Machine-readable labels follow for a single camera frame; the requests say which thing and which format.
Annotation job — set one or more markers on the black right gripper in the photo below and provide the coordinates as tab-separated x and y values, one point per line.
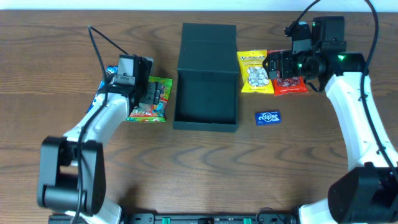
274	64

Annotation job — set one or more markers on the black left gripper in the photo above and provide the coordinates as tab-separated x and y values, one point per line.
154	93

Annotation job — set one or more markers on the green Haribo gummy bag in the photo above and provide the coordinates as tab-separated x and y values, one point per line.
151	108

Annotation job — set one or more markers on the yellow Hacks candy bag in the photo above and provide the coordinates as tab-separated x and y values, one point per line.
254	76

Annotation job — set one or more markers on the blue Oreo cookie pack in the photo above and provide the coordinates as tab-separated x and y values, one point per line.
111	70

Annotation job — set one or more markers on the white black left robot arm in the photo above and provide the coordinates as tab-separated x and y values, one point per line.
71	171

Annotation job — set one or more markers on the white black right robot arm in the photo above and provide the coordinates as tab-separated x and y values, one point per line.
368	192

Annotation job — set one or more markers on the red Hacks candy bag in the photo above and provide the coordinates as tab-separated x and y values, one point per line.
288	85

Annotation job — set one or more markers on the blue Eclipse mint box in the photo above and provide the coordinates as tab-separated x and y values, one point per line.
267	118

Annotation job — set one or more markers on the dark green open box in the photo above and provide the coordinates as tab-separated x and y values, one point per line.
208	78

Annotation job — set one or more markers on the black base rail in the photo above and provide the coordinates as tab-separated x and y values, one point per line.
263	216

